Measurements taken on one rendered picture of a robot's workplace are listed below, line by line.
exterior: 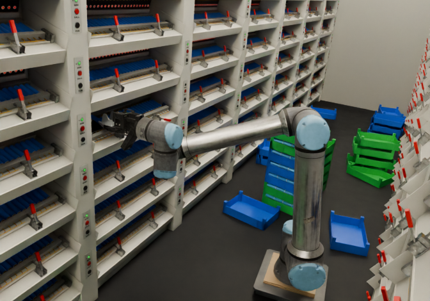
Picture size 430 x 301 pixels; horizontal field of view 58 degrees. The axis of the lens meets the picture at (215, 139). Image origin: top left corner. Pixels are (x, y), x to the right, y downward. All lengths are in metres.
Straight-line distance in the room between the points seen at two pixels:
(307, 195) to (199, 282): 0.76
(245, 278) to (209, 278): 0.18
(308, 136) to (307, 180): 0.18
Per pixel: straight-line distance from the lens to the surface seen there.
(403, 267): 1.08
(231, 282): 2.03
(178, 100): 1.98
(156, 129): 1.46
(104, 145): 1.62
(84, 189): 1.58
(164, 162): 1.49
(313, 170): 1.50
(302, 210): 1.57
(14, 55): 1.26
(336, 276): 2.21
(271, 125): 1.57
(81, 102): 1.45
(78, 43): 1.40
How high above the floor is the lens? 1.35
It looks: 22 degrees down
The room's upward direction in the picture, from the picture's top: 5 degrees clockwise
